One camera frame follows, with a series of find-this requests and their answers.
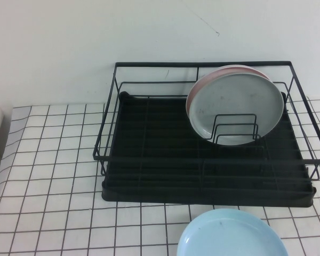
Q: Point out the light blue round plate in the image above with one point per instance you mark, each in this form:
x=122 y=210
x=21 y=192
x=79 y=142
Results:
x=229 y=234

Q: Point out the grey round plate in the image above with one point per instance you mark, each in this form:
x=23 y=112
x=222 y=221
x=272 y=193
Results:
x=234 y=101

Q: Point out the pink round plate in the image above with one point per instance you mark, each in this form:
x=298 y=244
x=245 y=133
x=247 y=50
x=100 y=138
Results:
x=210 y=76

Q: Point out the black plastic drip tray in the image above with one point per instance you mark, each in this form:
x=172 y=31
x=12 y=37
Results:
x=154 y=128

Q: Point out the white black-gridded tablecloth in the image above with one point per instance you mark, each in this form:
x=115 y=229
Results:
x=56 y=160

